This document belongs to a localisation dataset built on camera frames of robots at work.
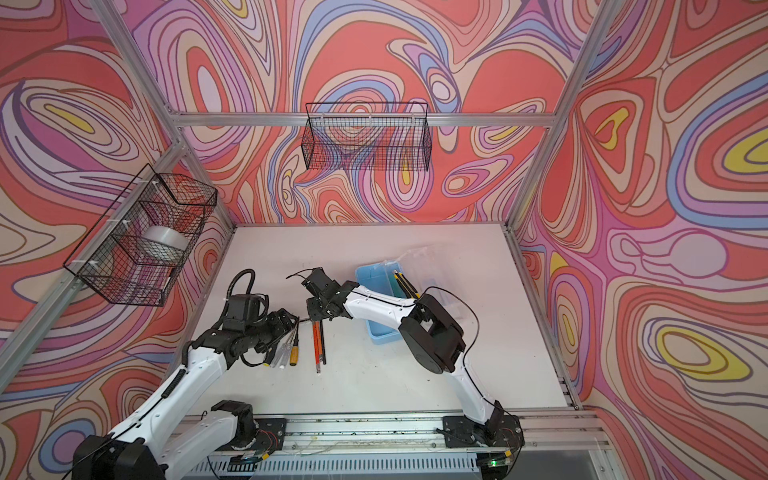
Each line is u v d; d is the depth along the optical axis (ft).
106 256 2.18
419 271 3.11
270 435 2.37
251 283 2.41
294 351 2.83
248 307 2.13
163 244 2.30
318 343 2.90
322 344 2.90
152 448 1.37
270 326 2.41
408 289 2.98
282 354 2.83
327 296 2.28
